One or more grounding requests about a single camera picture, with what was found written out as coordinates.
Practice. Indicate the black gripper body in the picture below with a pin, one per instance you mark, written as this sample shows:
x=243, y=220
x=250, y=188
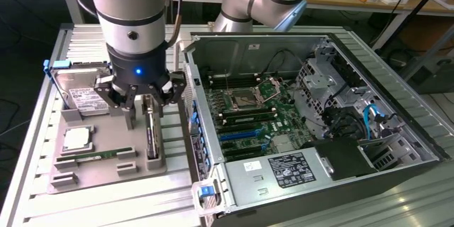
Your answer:
x=137, y=67

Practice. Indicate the black Nvidia graphics card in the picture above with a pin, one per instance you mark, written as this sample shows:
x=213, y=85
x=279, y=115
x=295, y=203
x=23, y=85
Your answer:
x=152, y=136

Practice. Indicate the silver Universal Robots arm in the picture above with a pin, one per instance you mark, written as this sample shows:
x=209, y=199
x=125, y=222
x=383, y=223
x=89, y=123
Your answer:
x=127, y=3

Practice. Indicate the hard disk with blue carrier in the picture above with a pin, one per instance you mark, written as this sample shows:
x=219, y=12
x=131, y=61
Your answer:
x=81, y=99

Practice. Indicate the thin metal locking lever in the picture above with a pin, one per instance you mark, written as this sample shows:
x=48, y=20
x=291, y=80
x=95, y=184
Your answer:
x=227, y=80

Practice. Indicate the black RAM slot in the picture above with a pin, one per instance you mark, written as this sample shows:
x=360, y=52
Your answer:
x=248, y=117
x=240, y=83
x=248, y=114
x=240, y=78
x=240, y=86
x=248, y=111

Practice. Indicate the grey parts rack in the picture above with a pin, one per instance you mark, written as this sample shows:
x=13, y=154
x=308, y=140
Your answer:
x=105, y=136

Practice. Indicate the CPU socket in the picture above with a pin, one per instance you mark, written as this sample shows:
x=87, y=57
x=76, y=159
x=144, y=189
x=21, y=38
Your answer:
x=243, y=99

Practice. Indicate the silver CPU chip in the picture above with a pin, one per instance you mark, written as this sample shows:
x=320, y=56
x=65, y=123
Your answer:
x=76, y=139

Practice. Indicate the long black expansion slot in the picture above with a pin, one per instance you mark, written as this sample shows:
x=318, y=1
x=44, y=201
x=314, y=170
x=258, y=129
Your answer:
x=244, y=154
x=243, y=147
x=244, y=128

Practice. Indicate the blue expansion slot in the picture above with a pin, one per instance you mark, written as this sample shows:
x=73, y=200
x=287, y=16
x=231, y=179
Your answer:
x=238, y=135

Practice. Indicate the green RAM stick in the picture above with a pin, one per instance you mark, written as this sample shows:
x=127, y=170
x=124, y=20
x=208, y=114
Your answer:
x=95, y=155

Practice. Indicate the metal socket cover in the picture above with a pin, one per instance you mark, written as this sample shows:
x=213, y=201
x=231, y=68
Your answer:
x=275, y=84

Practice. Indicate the green motherboard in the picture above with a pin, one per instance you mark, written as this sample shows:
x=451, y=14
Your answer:
x=283, y=120

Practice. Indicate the silver chipset heatsink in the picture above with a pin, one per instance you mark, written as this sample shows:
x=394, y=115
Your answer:
x=287, y=144

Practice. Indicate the metal disk bay cage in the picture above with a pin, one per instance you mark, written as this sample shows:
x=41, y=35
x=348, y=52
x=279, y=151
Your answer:
x=315, y=78

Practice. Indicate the grey power supply unit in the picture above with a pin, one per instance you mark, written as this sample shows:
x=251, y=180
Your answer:
x=240, y=181

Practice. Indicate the blue case release latch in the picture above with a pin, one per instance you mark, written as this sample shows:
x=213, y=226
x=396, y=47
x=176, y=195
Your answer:
x=205, y=192

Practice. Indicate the black open PC case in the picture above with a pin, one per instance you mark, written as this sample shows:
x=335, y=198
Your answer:
x=336, y=192

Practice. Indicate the black tripod pole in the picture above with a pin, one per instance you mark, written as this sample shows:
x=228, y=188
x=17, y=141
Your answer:
x=408, y=15

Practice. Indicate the grey metal stand leg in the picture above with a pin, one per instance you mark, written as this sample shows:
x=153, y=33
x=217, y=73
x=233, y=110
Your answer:
x=428, y=51

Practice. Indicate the black equipment box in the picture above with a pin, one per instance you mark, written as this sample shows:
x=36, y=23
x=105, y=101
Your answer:
x=435, y=78

